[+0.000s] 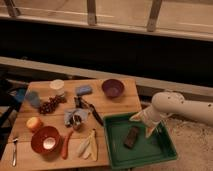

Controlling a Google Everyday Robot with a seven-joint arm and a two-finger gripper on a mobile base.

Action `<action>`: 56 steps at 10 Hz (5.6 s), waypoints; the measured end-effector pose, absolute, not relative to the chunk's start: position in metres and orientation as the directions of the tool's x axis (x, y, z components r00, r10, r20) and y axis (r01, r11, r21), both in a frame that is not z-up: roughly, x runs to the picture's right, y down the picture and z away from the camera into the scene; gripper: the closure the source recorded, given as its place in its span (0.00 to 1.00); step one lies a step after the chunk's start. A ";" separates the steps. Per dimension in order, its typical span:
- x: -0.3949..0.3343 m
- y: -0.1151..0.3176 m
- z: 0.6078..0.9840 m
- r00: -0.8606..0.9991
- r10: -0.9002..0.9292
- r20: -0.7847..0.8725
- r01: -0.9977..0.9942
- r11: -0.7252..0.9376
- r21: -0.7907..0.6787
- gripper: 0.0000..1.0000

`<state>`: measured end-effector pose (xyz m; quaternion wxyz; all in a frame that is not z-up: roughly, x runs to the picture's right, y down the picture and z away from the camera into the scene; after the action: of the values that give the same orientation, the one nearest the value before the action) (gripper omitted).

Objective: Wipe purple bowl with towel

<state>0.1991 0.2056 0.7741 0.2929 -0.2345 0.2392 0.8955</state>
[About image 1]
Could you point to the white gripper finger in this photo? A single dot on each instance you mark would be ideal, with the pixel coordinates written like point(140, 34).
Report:
point(148, 132)
point(136, 117)

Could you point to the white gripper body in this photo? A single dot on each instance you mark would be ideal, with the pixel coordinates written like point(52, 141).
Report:
point(147, 120)

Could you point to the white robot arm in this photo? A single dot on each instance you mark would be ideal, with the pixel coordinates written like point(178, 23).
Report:
point(165, 104)

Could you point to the purple bowl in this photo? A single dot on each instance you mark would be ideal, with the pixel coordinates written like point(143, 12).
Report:
point(112, 88)

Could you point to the white cup inside bowl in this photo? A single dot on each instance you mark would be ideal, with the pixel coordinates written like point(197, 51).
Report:
point(49, 143)

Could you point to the orange-red bowl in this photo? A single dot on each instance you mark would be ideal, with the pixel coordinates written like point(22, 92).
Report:
point(39, 136)

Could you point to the green plastic tray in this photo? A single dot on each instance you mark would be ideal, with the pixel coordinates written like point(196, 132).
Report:
point(157, 148)

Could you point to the blue sponge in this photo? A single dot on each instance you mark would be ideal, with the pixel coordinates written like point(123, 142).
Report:
point(83, 90)

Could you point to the small metal cup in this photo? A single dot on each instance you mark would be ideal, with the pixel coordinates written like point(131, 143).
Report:
point(76, 122)

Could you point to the orange carrot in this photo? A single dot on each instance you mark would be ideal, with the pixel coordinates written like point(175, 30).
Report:
point(64, 150)

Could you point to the bunch of dark grapes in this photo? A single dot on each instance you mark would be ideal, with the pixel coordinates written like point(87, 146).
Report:
point(51, 105)

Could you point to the red-yellow apple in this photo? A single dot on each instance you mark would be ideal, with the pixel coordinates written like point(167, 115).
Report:
point(34, 123)

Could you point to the black chair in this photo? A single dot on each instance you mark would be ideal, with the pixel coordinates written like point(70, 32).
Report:
point(12, 104)

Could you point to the black handled can opener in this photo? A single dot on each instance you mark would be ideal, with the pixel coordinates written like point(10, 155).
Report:
point(81, 103)

